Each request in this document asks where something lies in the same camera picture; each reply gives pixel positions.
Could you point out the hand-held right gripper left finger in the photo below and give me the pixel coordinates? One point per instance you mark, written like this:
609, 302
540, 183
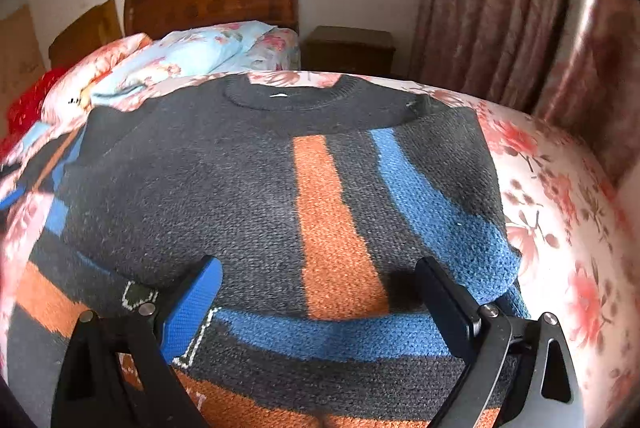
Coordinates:
192, 308

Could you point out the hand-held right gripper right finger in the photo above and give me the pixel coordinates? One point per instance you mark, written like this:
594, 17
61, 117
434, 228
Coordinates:
445, 303

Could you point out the dark striped knit sweater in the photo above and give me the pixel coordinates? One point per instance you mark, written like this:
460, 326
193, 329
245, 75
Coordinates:
225, 188

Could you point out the pink floral bedsheet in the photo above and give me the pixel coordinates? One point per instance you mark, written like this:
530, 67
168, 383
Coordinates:
550, 208

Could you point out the folded light blue floral quilt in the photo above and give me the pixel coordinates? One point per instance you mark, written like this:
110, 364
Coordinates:
190, 53

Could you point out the pink floral pillow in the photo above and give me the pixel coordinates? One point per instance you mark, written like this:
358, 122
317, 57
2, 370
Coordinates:
90, 68

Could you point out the red pillow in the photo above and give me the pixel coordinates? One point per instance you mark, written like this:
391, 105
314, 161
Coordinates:
30, 103

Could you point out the dark wooden nightstand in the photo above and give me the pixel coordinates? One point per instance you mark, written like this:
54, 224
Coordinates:
350, 50

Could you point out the light blue floral pillow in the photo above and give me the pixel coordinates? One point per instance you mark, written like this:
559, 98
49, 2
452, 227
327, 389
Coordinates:
275, 50

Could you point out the small wooden headboard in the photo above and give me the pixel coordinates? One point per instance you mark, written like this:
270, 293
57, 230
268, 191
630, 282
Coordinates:
85, 33

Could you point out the pink floral curtain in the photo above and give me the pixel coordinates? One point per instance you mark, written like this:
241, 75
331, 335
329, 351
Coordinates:
500, 8

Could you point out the brown cardboard sheet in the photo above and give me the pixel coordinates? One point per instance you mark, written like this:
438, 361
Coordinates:
20, 53

